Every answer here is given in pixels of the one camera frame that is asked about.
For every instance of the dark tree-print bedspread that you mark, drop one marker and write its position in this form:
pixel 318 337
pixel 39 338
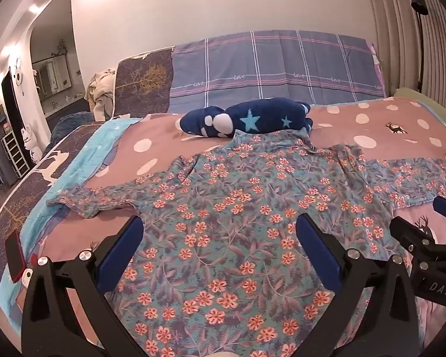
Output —
pixel 18 197

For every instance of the red phone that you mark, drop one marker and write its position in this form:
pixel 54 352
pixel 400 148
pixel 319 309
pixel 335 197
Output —
pixel 15 256

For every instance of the teal floral shirt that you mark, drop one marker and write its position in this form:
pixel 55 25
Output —
pixel 226 212

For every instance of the beige clothes pile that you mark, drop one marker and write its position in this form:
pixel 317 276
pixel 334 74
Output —
pixel 100 93

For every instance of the wall mirror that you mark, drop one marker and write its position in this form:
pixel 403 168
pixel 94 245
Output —
pixel 52 74

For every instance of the black floor lamp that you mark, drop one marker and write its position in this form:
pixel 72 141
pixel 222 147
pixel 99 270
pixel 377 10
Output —
pixel 418 3

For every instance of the black tall panel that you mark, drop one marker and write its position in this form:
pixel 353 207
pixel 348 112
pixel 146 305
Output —
pixel 13 111

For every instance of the white shelf rack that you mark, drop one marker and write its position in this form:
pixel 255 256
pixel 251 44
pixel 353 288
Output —
pixel 14 156

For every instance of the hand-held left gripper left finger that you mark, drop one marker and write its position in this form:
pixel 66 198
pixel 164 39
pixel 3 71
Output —
pixel 128 243

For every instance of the dark tree-print pillow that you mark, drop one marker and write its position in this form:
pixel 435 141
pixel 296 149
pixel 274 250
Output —
pixel 141 78

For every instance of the dark blue knitted blanket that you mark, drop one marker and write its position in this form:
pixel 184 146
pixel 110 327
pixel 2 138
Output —
pixel 70 124

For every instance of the beige curtain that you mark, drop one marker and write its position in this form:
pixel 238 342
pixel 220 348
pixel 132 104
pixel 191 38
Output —
pixel 412 44

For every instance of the navy star plush toy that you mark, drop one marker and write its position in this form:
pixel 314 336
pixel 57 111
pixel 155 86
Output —
pixel 264 115

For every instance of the pink polka dot bed sheet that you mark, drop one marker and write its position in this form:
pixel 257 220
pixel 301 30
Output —
pixel 152 145

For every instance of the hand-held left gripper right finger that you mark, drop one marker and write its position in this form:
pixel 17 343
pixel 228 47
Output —
pixel 316 253

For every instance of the purple pillow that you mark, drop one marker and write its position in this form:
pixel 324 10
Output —
pixel 377 67

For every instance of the white cat figurine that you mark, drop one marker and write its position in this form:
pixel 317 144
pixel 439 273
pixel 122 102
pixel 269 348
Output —
pixel 30 141

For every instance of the blue plaid pillow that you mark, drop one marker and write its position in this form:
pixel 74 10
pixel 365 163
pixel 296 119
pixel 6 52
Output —
pixel 264 63

